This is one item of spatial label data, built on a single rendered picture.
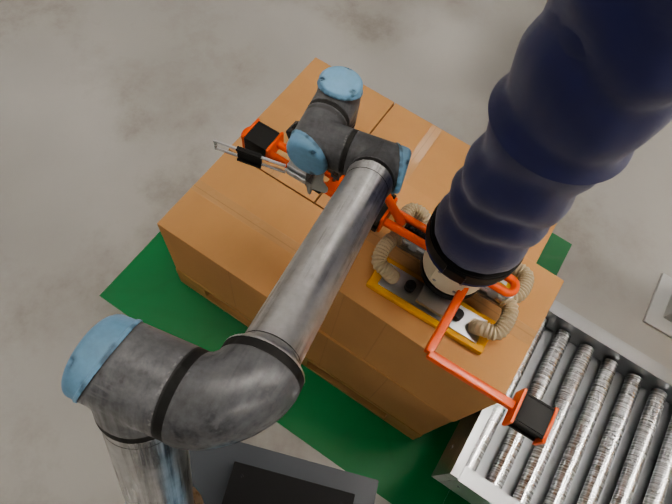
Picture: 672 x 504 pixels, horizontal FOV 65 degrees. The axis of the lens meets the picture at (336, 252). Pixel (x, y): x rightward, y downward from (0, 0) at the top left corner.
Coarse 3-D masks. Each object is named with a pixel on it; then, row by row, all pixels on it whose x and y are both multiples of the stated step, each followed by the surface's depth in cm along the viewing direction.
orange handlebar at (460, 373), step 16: (288, 160) 138; (384, 224) 133; (416, 224) 133; (416, 240) 131; (464, 288) 127; (496, 288) 128; (512, 288) 128; (448, 320) 123; (432, 336) 121; (432, 352) 119; (448, 368) 118; (480, 384) 117; (496, 400) 117; (512, 400) 116
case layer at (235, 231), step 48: (288, 96) 215; (240, 144) 203; (432, 144) 212; (192, 192) 192; (240, 192) 194; (288, 192) 196; (432, 192) 202; (192, 240) 184; (240, 240) 186; (288, 240) 188; (240, 288) 188; (384, 384) 178
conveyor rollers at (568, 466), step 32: (544, 320) 184; (576, 352) 183; (512, 384) 173; (544, 384) 174; (576, 384) 175; (608, 384) 177; (640, 384) 178; (480, 448) 164; (512, 448) 165; (544, 448) 166; (576, 448) 167; (608, 448) 168; (640, 448) 169
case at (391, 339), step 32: (416, 192) 154; (352, 288) 139; (544, 288) 145; (352, 320) 150; (384, 320) 136; (416, 320) 137; (384, 352) 154; (416, 352) 139; (448, 352) 134; (512, 352) 136; (416, 384) 159; (448, 384) 143; (448, 416) 165
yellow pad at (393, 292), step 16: (400, 272) 140; (384, 288) 138; (400, 288) 138; (416, 288) 138; (400, 304) 137; (416, 304) 136; (464, 304) 138; (432, 320) 135; (464, 320) 136; (464, 336) 134; (480, 352) 133
